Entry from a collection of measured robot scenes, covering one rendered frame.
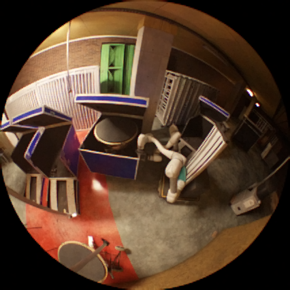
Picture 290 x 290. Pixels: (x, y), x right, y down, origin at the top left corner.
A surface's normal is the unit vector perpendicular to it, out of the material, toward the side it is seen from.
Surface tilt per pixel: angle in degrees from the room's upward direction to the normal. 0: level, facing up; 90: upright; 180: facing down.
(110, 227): 0
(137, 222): 0
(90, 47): 90
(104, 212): 0
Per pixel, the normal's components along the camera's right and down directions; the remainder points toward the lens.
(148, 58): 0.33, 0.72
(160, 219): 0.15, -0.68
